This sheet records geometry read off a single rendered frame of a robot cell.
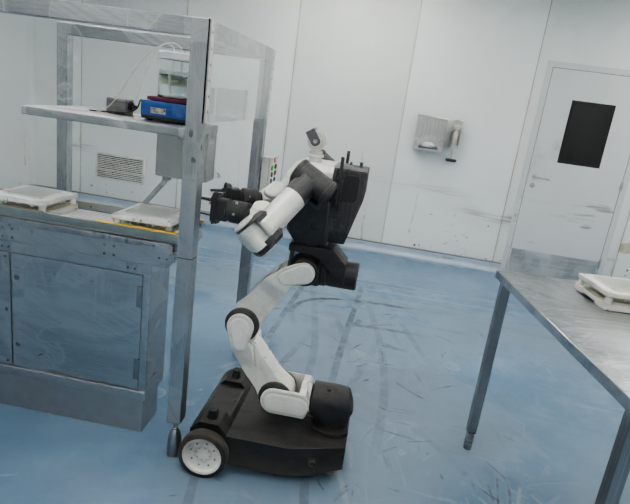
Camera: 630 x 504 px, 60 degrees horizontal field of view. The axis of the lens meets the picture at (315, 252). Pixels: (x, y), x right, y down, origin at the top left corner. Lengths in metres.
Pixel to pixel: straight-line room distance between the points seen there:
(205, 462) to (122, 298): 0.74
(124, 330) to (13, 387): 0.64
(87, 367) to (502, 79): 4.61
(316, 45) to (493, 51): 1.73
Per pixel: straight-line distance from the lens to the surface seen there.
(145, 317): 2.37
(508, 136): 5.87
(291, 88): 5.92
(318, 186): 1.85
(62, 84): 3.37
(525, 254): 6.08
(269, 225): 1.77
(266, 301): 2.23
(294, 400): 2.34
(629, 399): 1.65
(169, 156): 2.35
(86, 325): 2.52
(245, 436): 2.35
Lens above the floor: 1.52
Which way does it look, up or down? 16 degrees down
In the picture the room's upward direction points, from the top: 8 degrees clockwise
